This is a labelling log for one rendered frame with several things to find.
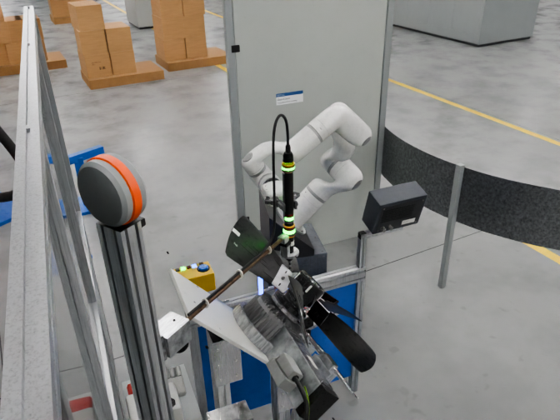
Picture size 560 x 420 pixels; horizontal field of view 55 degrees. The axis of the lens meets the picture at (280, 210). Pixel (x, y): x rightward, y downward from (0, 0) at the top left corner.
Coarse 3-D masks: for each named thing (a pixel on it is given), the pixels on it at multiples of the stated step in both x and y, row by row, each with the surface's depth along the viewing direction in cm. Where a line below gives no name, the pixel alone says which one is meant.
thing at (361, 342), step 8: (328, 320) 190; (336, 320) 187; (320, 328) 195; (328, 328) 192; (336, 328) 189; (344, 328) 186; (328, 336) 194; (336, 336) 191; (344, 336) 188; (352, 336) 183; (336, 344) 193; (344, 344) 190; (352, 344) 186; (360, 344) 182; (344, 352) 192; (352, 352) 189; (360, 352) 185; (368, 352) 180; (352, 360) 191; (360, 360) 188; (368, 360) 183; (360, 368) 191; (368, 368) 187
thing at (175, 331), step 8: (160, 320) 148; (168, 320) 148; (176, 320) 147; (184, 320) 147; (160, 328) 145; (168, 328) 145; (176, 328) 145; (184, 328) 147; (168, 336) 142; (176, 336) 144; (184, 336) 147; (168, 344) 142; (176, 344) 145; (184, 344) 148; (168, 352) 144; (176, 352) 146
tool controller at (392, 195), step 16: (368, 192) 250; (384, 192) 250; (400, 192) 250; (416, 192) 251; (368, 208) 253; (384, 208) 244; (400, 208) 249; (416, 208) 254; (368, 224) 257; (384, 224) 253; (400, 224) 258
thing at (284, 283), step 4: (280, 268) 193; (284, 268) 194; (280, 272) 192; (284, 272) 194; (288, 272) 195; (276, 276) 191; (280, 276) 192; (284, 276) 193; (276, 280) 191; (280, 280) 192; (284, 280) 193; (288, 280) 194; (272, 284) 189; (276, 284) 190; (284, 284) 192; (280, 288) 191; (284, 288) 192
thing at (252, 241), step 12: (240, 228) 188; (252, 228) 193; (228, 240) 181; (240, 240) 185; (252, 240) 189; (264, 240) 193; (228, 252) 178; (240, 252) 183; (252, 252) 187; (276, 252) 194; (240, 264) 181; (264, 264) 188; (276, 264) 192; (264, 276) 187
